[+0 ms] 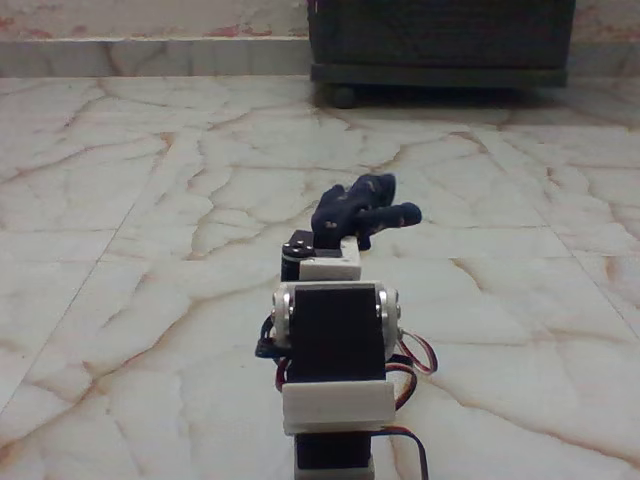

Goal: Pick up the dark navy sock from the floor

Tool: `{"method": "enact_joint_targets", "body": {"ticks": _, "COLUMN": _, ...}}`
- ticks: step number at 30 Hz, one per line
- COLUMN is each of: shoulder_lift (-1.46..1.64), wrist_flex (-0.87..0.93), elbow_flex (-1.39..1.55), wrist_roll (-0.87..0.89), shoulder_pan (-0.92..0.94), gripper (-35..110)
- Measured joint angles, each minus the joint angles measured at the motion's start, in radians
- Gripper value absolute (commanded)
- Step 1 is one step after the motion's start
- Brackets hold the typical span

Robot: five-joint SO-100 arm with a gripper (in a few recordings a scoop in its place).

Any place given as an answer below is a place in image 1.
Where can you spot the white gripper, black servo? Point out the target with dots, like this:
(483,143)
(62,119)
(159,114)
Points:
(331,268)

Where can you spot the dark blue cloth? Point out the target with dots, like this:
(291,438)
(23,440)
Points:
(345,205)

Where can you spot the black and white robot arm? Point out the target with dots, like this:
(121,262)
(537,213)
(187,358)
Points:
(332,330)

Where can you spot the black cabinet caster wheel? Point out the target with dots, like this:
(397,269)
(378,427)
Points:
(344,96)

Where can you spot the dark wooden cabinet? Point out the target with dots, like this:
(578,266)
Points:
(440,35)

